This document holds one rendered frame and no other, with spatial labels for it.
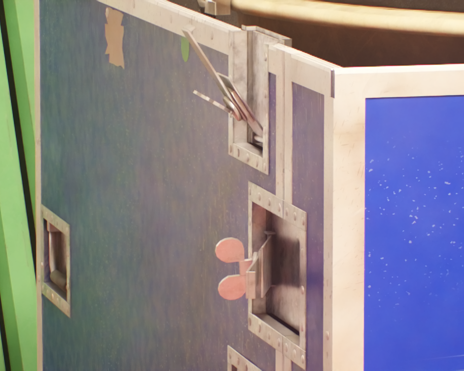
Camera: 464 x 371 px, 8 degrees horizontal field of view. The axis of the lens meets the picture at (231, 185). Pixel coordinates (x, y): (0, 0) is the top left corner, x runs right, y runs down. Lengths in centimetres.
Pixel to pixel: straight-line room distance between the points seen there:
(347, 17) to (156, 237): 30
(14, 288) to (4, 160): 19
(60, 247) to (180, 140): 65
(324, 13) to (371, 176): 47
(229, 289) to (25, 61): 242
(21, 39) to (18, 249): 40
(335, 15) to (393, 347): 50
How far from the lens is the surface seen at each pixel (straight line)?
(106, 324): 324
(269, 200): 261
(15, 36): 505
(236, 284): 264
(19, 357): 479
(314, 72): 247
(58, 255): 355
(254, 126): 267
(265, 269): 262
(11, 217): 480
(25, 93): 503
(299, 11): 292
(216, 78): 265
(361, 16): 286
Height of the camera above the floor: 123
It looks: 9 degrees down
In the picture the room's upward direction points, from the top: straight up
